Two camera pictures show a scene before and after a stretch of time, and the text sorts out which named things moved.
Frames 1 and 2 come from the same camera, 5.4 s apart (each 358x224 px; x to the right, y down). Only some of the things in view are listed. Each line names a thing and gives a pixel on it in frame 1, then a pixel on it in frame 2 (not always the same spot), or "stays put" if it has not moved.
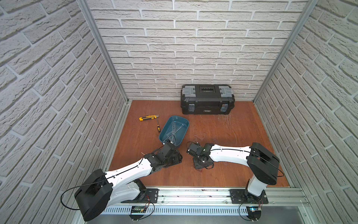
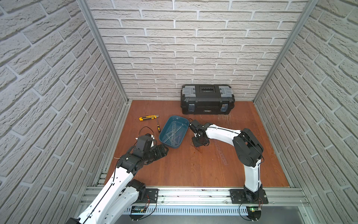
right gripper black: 197,166 to 196,144
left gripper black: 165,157 to 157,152
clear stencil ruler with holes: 173,139 stays put
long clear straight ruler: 182,125 stays put
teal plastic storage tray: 174,129 stays put
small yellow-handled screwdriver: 158,126 stays put
